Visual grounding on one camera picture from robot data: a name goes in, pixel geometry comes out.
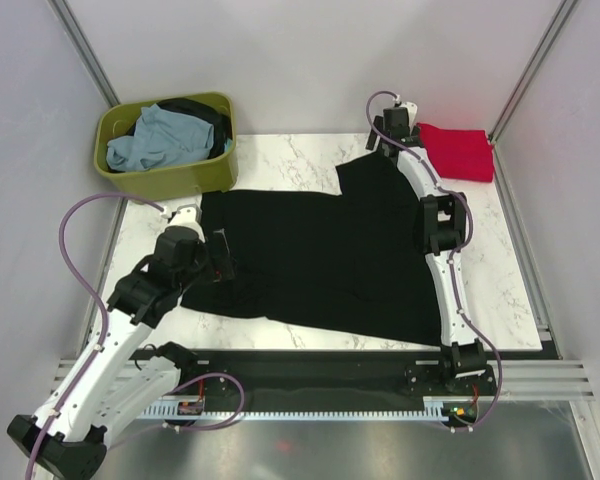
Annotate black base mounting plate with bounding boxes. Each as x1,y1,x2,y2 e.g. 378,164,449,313
182,351,497,412

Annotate olive green plastic bin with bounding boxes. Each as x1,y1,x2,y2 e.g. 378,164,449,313
93,91,238,201

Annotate left aluminium corner post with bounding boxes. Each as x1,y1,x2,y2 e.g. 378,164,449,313
48,0,120,107

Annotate folded red t shirt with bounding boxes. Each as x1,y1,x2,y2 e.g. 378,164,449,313
418,123,495,183

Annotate light blue t shirt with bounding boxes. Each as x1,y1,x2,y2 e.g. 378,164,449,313
106,104,215,173

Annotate aluminium corner post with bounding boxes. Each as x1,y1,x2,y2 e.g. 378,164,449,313
48,0,120,107
488,0,580,145

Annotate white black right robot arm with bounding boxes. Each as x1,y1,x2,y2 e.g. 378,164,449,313
367,99,489,394

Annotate slotted cable duct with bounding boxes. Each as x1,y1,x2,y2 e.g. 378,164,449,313
139,397,491,421

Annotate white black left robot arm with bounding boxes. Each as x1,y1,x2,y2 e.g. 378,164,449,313
7,225,234,479

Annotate black t shirt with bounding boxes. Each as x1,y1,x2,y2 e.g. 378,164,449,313
181,153,441,346

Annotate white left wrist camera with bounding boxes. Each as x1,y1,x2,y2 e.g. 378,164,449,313
161,204,204,240

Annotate right aluminium corner post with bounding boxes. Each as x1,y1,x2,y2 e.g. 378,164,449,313
488,0,580,145

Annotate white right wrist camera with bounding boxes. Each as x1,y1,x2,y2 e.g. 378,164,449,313
394,97,418,123

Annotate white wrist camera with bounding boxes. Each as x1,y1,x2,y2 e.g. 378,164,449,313
161,204,204,240
394,97,418,123

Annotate aluminium front rail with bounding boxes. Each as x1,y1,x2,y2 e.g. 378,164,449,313
494,357,596,401

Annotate black garment in bin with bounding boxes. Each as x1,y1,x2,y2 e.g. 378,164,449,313
157,98,233,159

